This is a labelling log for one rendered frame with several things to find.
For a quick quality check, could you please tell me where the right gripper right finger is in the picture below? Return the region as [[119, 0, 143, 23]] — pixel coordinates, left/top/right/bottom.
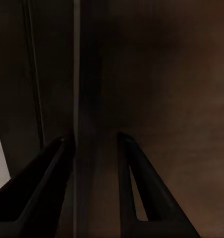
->
[[117, 132, 201, 238]]

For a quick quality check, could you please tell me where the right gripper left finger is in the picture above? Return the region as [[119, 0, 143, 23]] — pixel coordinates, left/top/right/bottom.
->
[[0, 132, 75, 238]]

